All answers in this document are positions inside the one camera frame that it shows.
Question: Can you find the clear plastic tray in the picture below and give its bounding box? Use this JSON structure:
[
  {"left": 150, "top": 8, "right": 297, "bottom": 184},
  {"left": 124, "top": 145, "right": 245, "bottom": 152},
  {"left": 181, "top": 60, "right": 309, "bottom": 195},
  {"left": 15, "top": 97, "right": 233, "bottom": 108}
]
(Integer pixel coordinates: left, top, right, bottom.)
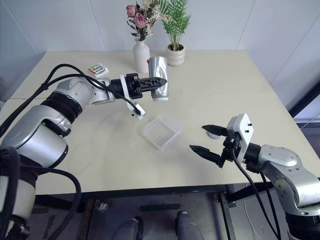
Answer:
[{"left": 139, "top": 113, "right": 184, "bottom": 151}]

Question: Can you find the thick black body cable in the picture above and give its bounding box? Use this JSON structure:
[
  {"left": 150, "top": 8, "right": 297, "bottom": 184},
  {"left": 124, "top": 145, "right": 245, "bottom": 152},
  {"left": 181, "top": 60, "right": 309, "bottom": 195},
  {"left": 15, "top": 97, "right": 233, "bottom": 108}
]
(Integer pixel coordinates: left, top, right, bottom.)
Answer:
[{"left": 0, "top": 146, "right": 83, "bottom": 240}]

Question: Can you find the dark grey rounded shape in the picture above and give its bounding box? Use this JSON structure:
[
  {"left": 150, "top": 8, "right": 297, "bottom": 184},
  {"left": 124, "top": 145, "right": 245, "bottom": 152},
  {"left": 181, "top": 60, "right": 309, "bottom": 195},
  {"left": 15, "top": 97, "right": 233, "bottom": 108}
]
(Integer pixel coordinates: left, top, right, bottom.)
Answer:
[
  {"left": 174, "top": 210, "right": 205, "bottom": 240},
  {"left": 110, "top": 215, "right": 145, "bottom": 240}
]

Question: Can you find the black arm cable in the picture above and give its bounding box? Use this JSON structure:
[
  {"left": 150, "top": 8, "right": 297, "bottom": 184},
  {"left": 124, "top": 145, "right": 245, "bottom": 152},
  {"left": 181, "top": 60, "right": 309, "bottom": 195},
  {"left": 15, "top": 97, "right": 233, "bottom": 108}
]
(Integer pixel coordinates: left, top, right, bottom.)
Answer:
[
  {"left": 229, "top": 146, "right": 282, "bottom": 240},
  {"left": 0, "top": 63, "right": 141, "bottom": 141}
]

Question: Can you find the thin white cable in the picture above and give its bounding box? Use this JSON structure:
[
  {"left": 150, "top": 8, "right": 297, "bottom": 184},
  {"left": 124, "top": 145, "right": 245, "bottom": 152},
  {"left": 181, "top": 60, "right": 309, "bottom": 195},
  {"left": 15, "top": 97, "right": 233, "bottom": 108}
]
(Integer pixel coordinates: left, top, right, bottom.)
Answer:
[{"left": 243, "top": 199, "right": 261, "bottom": 236}]

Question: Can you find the white ribbed plant pot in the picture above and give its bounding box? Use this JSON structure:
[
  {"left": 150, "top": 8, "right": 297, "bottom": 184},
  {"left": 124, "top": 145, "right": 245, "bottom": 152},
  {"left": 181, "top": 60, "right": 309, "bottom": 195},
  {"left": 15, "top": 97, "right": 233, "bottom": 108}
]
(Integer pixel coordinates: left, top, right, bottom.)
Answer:
[{"left": 165, "top": 44, "right": 187, "bottom": 67}]

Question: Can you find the green battery pack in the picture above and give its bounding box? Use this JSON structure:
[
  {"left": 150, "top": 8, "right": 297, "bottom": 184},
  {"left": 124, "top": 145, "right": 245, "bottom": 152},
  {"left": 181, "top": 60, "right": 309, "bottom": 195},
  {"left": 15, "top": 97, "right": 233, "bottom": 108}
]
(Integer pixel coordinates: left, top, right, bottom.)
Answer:
[{"left": 87, "top": 62, "right": 109, "bottom": 77}]

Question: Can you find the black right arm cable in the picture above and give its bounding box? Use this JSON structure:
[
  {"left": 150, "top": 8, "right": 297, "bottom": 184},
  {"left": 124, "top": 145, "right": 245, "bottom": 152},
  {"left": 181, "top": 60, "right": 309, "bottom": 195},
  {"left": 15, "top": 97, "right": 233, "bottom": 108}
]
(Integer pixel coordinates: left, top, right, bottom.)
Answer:
[{"left": 229, "top": 146, "right": 282, "bottom": 240}]

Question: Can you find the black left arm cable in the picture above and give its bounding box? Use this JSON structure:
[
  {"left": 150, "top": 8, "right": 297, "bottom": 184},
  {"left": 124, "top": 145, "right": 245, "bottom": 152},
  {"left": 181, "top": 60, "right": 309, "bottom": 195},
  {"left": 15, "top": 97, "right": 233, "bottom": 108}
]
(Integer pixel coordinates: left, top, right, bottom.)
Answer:
[{"left": 0, "top": 63, "right": 141, "bottom": 141}]

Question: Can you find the dried flower bouquet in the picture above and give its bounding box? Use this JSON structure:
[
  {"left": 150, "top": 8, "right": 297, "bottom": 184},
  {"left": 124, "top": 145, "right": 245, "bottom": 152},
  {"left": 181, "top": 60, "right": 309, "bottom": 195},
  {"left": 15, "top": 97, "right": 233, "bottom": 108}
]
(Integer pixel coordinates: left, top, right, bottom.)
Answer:
[{"left": 125, "top": 0, "right": 164, "bottom": 42}]

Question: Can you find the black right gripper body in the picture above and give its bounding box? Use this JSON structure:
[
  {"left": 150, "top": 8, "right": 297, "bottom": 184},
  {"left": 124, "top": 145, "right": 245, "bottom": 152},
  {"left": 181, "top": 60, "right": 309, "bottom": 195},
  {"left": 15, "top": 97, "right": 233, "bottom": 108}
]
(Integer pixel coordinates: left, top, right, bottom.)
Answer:
[{"left": 216, "top": 128, "right": 242, "bottom": 169}]

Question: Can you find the green potted plant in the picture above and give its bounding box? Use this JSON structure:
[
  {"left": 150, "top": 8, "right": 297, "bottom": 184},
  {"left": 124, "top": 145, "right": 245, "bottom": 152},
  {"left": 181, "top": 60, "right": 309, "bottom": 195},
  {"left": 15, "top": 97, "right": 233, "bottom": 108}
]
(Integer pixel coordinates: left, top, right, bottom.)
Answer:
[{"left": 158, "top": 0, "right": 192, "bottom": 51}]

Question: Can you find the white ceramic vase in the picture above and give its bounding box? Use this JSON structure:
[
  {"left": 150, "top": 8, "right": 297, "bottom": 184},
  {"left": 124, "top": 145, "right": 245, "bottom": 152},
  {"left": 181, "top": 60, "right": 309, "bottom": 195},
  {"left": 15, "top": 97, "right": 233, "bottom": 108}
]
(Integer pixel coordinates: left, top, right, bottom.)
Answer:
[{"left": 132, "top": 38, "right": 151, "bottom": 74}]

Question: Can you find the silver foil pouch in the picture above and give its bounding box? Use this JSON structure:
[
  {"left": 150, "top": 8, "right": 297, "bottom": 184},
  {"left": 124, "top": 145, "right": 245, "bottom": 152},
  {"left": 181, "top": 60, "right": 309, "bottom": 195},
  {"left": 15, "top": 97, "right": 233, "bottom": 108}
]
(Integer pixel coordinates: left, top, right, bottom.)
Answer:
[{"left": 146, "top": 56, "right": 171, "bottom": 102}]

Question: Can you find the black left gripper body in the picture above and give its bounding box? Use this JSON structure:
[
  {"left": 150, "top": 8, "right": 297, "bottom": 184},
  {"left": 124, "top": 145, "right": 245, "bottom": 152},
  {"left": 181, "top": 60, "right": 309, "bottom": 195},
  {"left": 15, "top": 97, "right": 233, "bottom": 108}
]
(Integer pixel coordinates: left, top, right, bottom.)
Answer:
[{"left": 124, "top": 72, "right": 144, "bottom": 100}]

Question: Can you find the black metal table frame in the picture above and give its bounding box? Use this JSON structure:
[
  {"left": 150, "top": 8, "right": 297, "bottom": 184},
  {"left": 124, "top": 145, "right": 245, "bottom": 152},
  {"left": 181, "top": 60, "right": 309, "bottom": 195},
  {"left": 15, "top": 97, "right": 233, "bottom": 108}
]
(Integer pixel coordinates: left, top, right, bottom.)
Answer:
[{"left": 32, "top": 183, "right": 276, "bottom": 240}]

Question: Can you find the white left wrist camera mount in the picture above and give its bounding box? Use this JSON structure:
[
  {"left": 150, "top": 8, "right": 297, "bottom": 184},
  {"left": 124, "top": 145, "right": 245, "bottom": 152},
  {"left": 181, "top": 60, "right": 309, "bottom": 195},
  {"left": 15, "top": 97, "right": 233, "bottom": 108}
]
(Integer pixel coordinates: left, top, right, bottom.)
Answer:
[{"left": 119, "top": 73, "right": 147, "bottom": 122}]

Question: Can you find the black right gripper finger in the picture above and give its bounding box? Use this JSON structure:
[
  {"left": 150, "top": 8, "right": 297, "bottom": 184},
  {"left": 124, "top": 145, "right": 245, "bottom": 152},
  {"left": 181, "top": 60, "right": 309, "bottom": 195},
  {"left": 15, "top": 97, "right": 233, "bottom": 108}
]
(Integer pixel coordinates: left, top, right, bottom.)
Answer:
[
  {"left": 189, "top": 144, "right": 223, "bottom": 162},
  {"left": 201, "top": 123, "right": 228, "bottom": 137}
]

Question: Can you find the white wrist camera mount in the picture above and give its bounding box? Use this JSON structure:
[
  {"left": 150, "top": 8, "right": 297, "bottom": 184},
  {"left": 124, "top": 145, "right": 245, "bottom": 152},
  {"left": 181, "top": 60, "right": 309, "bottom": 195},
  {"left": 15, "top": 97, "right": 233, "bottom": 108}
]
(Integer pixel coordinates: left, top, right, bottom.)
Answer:
[
  {"left": 225, "top": 112, "right": 255, "bottom": 164},
  {"left": 119, "top": 73, "right": 147, "bottom": 122}
]

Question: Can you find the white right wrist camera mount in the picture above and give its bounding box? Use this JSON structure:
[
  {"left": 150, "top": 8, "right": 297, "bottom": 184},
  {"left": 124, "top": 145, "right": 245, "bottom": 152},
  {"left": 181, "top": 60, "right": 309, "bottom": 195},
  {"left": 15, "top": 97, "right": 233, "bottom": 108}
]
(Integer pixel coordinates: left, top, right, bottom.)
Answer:
[{"left": 225, "top": 112, "right": 255, "bottom": 164}]

